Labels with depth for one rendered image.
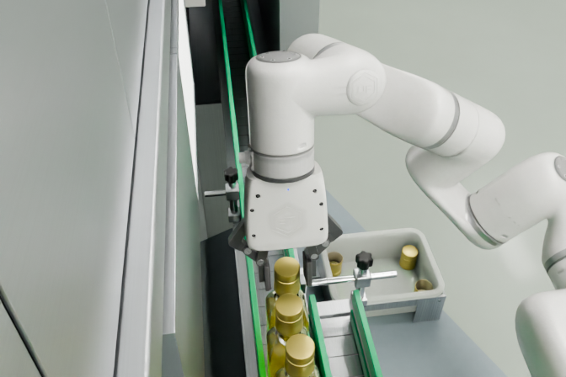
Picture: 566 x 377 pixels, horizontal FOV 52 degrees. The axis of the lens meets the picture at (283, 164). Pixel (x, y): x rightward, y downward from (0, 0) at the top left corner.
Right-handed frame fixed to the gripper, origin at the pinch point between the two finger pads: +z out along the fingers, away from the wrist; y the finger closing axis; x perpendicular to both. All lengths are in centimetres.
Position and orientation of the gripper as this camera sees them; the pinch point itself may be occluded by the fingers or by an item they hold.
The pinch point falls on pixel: (286, 271)
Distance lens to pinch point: 77.7
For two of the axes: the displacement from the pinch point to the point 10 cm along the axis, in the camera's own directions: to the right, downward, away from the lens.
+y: 9.9, -0.9, 1.0
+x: -1.2, -4.4, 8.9
